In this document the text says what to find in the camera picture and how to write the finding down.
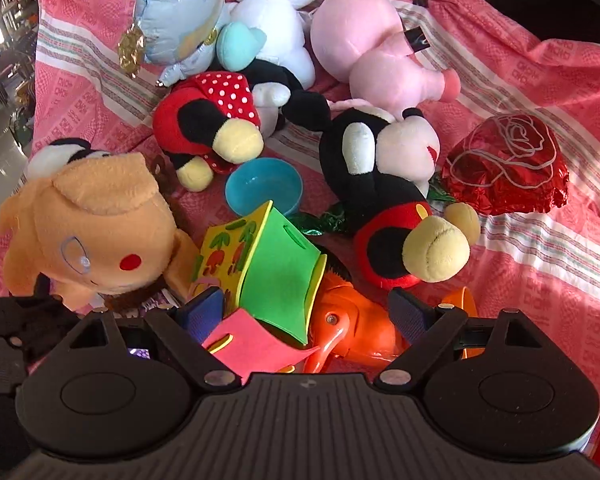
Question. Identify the brown plush toy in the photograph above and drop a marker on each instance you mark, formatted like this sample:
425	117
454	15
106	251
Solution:
162	175

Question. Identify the orange plastic ladle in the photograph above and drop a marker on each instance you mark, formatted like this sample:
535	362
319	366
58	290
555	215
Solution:
470	305

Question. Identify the pink plush toy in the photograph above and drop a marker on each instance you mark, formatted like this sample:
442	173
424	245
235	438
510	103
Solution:
360	35

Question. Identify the white teal plush toy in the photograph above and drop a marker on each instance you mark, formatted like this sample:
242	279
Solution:
275	25

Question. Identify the colourful foam craft house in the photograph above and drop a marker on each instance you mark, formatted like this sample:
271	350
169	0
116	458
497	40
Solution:
275	280

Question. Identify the light blue foil balloon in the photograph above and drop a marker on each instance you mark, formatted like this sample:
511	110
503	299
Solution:
180	15

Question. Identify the mouse plush polka dot dress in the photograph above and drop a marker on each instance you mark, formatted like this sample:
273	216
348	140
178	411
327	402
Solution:
195	120

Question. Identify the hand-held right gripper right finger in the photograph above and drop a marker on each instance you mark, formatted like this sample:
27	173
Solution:
405	312

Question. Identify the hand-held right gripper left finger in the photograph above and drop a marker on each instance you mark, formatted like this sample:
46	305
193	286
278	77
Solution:
207	310

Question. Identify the peach plush toy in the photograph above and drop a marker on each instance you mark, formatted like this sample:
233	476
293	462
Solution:
95	220

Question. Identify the black mouse plush red shorts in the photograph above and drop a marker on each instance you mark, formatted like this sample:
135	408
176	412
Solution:
380	195

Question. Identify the black white plush toy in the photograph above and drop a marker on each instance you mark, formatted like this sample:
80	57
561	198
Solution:
50	157

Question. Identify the purple white can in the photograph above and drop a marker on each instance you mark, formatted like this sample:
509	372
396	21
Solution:
155	302

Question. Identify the red rose foil balloon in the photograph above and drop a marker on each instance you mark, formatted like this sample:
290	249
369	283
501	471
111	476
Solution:
505	170

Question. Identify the pink striped blanket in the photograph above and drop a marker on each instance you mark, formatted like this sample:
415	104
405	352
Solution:
530	270

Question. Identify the orange plastic toy figure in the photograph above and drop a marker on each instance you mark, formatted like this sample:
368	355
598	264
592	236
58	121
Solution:
350	320

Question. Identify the blue plastic bowl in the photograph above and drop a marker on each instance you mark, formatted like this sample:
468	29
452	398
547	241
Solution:
260	185

